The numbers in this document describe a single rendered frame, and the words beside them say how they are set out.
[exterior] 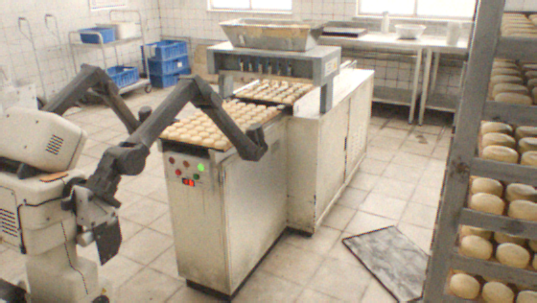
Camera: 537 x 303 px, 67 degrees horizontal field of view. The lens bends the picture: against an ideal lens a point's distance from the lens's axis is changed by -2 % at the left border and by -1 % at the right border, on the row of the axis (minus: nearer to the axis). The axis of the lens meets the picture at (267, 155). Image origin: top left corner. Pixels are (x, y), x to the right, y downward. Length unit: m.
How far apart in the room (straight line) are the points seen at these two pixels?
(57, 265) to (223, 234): 0.85
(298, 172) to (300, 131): 0.26
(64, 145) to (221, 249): 1.05
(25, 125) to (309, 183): 1.65
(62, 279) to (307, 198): 1.54
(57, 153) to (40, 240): 0.25
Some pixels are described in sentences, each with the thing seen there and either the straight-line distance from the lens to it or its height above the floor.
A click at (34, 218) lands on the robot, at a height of 1.03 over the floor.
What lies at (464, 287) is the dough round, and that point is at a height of 1.06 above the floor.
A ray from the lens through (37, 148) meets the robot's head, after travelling 1.20.
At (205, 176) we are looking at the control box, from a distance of 1.82.
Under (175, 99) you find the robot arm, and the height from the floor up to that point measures 1.23.
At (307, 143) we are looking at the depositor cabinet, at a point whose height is 0.69.
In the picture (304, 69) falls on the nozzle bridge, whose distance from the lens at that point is 2.32.
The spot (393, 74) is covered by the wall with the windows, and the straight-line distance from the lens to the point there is 5.48.
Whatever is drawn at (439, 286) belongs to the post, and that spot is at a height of 1.11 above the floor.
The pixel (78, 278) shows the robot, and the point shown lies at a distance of 1.40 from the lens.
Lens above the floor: 1.60
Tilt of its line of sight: 25 degrees down
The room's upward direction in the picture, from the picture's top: 1 degrees counter-clockwise
